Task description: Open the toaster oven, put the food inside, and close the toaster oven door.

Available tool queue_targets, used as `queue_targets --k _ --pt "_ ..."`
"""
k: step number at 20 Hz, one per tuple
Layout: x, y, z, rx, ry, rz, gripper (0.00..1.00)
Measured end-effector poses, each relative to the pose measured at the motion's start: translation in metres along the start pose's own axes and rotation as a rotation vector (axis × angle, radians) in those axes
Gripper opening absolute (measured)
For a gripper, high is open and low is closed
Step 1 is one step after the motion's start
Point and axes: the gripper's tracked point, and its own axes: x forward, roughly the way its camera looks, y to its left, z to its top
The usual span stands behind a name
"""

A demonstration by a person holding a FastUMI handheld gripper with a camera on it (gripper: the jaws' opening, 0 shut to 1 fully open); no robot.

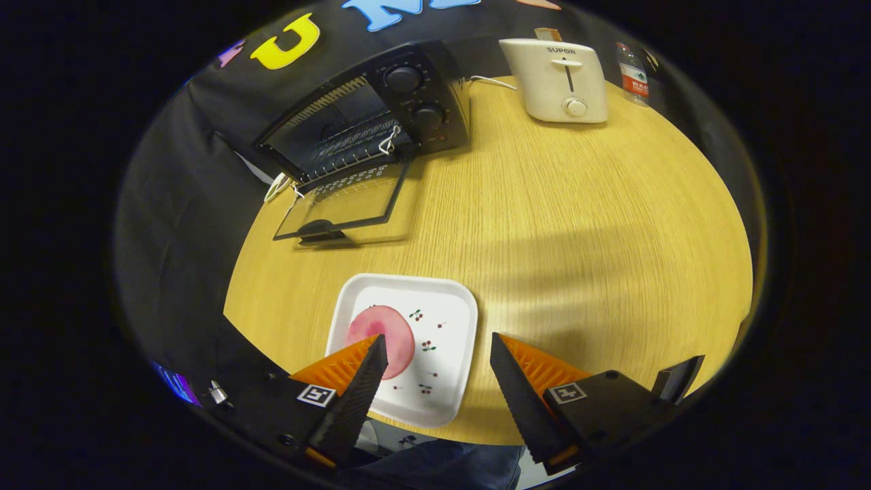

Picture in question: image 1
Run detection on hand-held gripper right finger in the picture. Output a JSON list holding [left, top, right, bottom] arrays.
[[490, 332, 671, 477]]

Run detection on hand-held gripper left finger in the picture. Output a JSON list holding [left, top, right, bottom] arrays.
[[228, 333, 389, 472]]

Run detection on pink round food slice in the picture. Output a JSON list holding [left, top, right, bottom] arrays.
[[345, 305, 416, 380]]

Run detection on white square plate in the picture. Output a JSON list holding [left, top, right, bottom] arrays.
[[325, 274, 478, 428]]

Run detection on black toaster oven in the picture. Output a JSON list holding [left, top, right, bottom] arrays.
[[253, 39, 472, 247]]

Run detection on white toaster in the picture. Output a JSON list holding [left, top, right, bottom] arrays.
[[499, 37, 608, 125]]

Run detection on person's blue jeans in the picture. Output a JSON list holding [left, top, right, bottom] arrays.
[[340, 419, 525, 490]]

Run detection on blue glowing object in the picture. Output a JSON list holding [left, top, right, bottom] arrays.
[[153, 361, 201, 407]]

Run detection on clear water bottle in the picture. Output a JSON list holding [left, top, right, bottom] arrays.
[[616, 42, 650, 107]]

